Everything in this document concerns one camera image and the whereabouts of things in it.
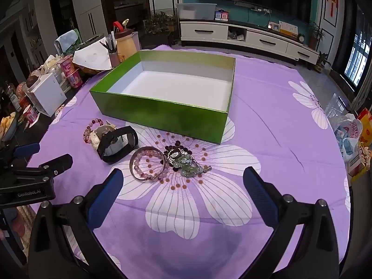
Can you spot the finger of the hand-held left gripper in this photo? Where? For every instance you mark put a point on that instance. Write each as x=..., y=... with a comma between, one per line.
x=26, y=149
x=58, y=162

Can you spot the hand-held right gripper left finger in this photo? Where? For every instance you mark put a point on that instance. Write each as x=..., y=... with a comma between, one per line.
x=108, y=197

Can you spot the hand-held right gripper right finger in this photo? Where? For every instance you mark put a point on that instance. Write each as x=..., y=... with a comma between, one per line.
x=261, y=197

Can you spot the silver bangle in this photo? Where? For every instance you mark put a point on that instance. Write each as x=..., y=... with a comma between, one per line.
x=131, y=164

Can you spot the cream watch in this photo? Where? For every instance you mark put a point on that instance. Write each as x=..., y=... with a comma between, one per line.
x=94, y=138

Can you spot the black watch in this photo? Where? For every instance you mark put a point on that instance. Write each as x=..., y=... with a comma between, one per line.
x=101, y=148

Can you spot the green cardboard box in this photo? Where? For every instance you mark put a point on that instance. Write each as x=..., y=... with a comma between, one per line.
x=162, y=113

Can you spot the plate of yellow fruit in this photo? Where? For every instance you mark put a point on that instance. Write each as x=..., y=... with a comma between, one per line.
x=7, y=126

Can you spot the dark glass bottle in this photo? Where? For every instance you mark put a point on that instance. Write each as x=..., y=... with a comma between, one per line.
x=12, y=97

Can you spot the brown ball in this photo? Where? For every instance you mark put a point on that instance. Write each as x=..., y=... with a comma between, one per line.
x=33, y=82

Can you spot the purple flowered tablecloth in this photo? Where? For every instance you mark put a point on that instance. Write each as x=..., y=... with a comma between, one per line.
x=261, y=122

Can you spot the small pink carton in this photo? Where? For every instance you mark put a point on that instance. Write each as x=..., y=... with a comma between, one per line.
x=75, y=79

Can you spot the printed plastic bag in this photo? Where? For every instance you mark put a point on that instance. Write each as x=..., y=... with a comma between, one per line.
x=347, y=133

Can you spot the white paper sheet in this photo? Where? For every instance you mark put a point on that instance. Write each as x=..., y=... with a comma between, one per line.
x=93, y=56

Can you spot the blue cloth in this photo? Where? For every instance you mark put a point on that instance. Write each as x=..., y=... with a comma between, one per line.
x=65, y=40

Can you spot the pink pen cup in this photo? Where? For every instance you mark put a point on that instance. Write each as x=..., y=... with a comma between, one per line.
x=114, y=59

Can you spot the green packet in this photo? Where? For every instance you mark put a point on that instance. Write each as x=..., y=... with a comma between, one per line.
x=75, y=37

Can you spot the yellow red packet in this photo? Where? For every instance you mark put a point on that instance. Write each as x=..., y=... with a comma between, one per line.
x=366, y=128

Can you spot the bunch of pens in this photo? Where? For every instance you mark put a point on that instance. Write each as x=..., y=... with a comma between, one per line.
x=110, y=43

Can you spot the bear print bottle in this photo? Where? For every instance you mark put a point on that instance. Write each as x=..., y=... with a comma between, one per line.
x=128, y=46

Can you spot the small potted plant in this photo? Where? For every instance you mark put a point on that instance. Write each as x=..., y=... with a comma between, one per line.
x=322, y=61

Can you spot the cream wing topper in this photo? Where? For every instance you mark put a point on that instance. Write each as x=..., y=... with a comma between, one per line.
x=125, y=21

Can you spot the white television cabinet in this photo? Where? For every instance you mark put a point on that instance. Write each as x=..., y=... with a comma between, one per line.
x=261, y=39

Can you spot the small alarm clock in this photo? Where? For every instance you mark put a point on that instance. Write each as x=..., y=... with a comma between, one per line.
x=301, y=37

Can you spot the caged plant stand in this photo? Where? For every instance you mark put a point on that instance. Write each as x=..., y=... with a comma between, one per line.
x=159, y=29

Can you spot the window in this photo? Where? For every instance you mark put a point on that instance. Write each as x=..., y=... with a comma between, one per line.
x=357, y=58

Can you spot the tall potted plant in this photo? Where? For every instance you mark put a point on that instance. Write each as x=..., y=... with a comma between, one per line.
x=315, y=35

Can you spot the small white desk device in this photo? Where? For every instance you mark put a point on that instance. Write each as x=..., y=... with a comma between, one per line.
x=273, y=26

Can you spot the yellow white box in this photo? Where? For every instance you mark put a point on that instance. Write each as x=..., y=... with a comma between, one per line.
x=288, y=27

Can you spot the red blue card stand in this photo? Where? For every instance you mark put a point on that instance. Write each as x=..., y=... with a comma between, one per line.
x=221, y=15

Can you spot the white power strip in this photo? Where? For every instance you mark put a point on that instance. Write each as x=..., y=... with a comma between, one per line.
x=264, y=10

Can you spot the clear storage box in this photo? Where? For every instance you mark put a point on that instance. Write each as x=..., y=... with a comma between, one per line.
x=196, y=11

